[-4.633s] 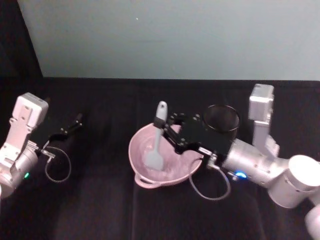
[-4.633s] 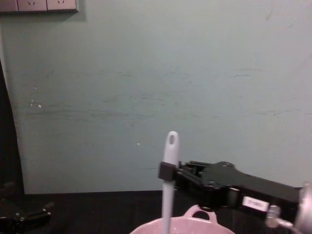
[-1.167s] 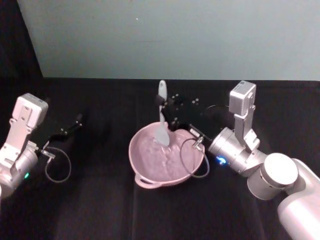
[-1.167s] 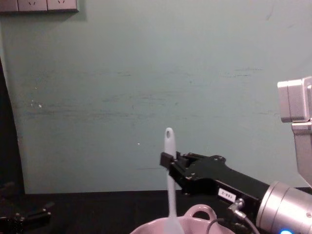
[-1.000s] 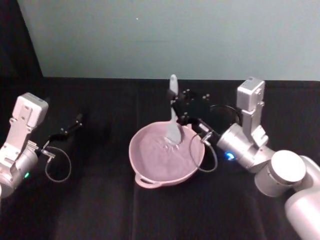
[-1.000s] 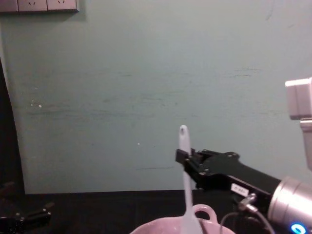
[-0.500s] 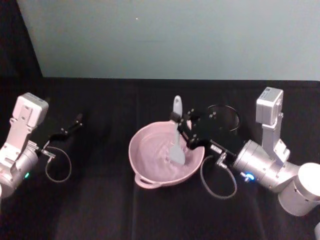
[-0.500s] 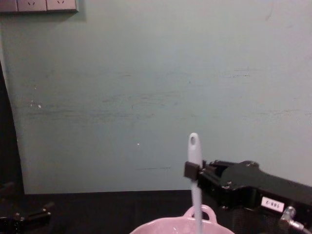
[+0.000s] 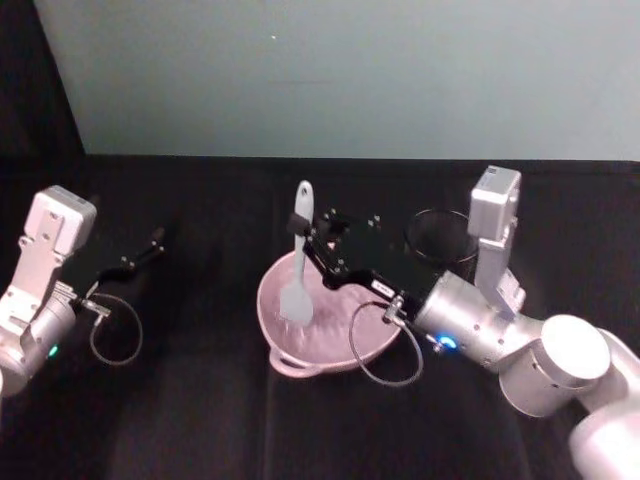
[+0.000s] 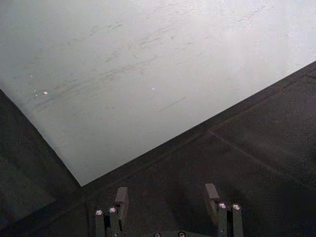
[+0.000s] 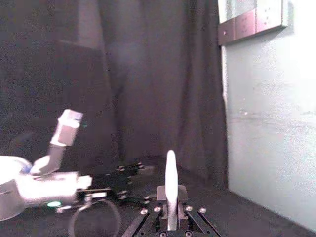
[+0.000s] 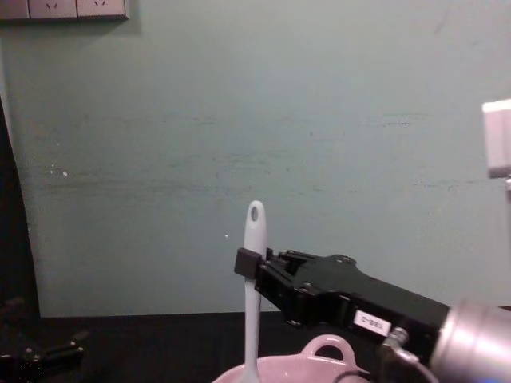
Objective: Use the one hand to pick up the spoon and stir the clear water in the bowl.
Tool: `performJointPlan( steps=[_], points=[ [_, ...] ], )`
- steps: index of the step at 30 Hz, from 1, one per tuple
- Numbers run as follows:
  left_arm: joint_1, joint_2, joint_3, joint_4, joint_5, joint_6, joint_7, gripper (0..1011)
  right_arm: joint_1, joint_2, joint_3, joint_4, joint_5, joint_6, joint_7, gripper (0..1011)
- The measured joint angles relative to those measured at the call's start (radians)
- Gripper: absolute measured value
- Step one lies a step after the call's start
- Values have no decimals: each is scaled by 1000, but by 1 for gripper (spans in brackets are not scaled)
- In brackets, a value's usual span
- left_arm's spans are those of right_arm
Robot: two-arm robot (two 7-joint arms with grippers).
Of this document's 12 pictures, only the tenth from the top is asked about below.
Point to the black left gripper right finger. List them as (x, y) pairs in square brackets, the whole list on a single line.
[(229, 219)]

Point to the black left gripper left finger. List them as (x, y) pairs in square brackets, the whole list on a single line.
[(116, 217)]

